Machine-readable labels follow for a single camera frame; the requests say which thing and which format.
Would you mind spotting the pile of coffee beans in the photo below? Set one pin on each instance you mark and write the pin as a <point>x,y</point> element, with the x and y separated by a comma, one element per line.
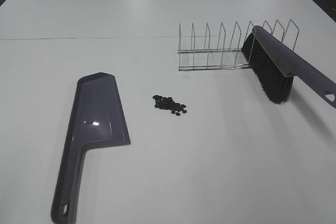
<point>167,103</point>

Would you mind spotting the purple plastic dustpan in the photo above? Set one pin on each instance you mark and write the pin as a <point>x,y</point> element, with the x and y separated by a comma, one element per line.
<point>96,121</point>

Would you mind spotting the purple hand brush black bristles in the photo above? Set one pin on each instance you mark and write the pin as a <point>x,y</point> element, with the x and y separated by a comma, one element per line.
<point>275,66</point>

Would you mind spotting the chrome wire dish rack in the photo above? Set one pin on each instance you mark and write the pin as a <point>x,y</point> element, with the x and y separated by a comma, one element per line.
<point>218,50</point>

